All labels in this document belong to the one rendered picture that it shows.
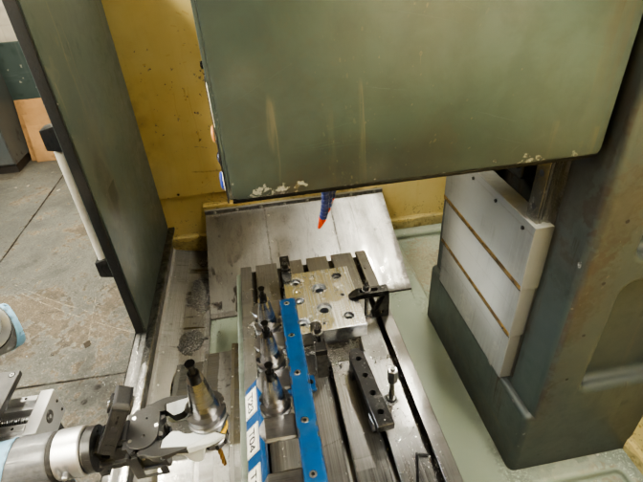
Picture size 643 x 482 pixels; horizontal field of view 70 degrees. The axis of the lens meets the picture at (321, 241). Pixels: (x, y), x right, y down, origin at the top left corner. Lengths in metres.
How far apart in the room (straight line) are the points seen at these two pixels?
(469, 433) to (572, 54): 1.19
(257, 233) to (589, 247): 1.52
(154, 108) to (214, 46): 1.46
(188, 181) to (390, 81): 1.62
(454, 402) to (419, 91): 1.21
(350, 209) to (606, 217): 1.46
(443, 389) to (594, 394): 0.51
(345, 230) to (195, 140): 0.80
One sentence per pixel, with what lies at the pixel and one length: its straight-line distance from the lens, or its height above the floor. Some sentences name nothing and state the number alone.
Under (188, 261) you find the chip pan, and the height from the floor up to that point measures 0.66.
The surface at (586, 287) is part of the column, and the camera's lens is 1.11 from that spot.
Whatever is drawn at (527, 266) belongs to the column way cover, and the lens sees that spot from 1.16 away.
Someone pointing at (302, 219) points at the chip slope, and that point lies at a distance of 2.23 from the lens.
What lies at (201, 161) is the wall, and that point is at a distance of 2.18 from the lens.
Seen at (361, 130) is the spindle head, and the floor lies 1.72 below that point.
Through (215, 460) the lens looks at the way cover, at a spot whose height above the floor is 0.76.
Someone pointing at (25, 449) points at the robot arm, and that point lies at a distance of 0.87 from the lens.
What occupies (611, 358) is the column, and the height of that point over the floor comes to 1.01.
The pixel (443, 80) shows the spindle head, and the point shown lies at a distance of 0.75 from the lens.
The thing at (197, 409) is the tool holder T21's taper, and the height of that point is 1.40.
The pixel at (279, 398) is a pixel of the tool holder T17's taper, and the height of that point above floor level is 1.25.
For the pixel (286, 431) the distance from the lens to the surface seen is 0.92.
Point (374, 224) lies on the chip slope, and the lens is 2.24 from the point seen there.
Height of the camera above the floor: 1.98
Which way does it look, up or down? 35 degrees down
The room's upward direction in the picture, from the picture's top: 4 degrees counter-clockwise
